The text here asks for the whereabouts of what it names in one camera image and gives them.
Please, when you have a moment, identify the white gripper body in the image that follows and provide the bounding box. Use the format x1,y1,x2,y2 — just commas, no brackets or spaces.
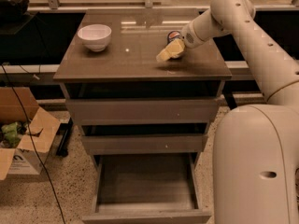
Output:
181,17,214,49

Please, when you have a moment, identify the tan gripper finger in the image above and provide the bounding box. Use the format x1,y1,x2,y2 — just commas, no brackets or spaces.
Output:
156,38,185,62

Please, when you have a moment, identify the blue pepsi can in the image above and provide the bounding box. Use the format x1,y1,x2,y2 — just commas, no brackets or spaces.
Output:
167,31,181,43

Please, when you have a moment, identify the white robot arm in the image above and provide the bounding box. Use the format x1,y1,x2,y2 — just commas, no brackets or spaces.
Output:
156,0,299,224

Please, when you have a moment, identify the grey top drawer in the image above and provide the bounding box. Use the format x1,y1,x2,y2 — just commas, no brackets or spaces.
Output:
65,99,218,125

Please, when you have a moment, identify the grey drawer cabinet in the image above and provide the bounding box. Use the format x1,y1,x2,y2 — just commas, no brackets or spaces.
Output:
52,8,233,224

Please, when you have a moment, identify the grey middle drawer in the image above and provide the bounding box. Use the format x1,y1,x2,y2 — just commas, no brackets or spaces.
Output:
82,134,207,155

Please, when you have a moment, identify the grey open bottom drawer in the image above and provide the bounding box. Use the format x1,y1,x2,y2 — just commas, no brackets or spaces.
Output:
82,153,211,224

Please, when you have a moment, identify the black table leg right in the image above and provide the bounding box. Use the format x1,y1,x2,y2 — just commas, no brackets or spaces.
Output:
222,83,237,110

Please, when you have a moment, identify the black table leg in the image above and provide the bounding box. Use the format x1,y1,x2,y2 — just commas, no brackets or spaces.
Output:
222,83,237,110
56,119,73,158

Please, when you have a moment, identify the white ceramic bowl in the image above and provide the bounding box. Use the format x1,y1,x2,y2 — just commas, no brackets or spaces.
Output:
78,24,112,52

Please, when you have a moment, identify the black table leg left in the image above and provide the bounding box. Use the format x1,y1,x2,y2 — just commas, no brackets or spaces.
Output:
56,119,73,158

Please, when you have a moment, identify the open cardboard box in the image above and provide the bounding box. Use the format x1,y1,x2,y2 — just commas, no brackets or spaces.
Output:
0,88,60,180

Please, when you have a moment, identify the black object on shelf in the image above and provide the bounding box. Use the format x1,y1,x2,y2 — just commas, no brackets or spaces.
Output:
0,0,29,20

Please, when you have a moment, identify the green bag in box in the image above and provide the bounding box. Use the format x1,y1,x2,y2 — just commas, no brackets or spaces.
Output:
0,121,24,148

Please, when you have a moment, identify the black floor cable left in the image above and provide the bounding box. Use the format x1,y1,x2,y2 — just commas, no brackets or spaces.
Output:
0,63,66,224

